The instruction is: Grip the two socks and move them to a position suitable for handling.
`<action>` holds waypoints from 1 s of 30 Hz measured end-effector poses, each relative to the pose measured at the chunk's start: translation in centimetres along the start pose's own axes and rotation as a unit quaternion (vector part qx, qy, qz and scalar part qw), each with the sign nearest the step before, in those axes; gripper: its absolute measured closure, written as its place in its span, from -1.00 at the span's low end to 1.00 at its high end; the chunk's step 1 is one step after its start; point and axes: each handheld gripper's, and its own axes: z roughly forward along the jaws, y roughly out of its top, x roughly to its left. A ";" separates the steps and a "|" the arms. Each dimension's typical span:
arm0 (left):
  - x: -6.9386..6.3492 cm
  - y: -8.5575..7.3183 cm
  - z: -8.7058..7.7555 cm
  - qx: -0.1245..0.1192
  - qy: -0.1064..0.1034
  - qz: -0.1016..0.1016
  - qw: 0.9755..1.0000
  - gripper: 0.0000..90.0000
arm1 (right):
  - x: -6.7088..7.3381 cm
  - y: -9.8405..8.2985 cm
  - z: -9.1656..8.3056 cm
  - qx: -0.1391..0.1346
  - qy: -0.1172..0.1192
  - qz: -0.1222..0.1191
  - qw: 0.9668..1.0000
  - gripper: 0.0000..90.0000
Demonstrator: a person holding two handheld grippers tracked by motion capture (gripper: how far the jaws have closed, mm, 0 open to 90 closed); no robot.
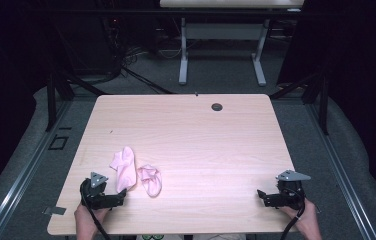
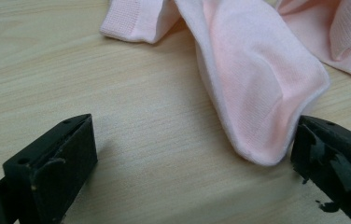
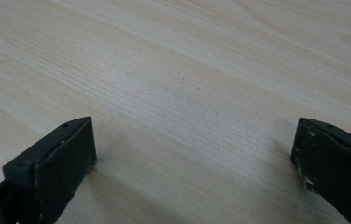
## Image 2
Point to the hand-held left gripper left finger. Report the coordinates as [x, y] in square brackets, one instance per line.
[55, 168]

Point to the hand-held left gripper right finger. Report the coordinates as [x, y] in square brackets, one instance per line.
[335, 155]

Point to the pink sock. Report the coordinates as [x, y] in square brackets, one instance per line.
[251, 77]
[335, 34]

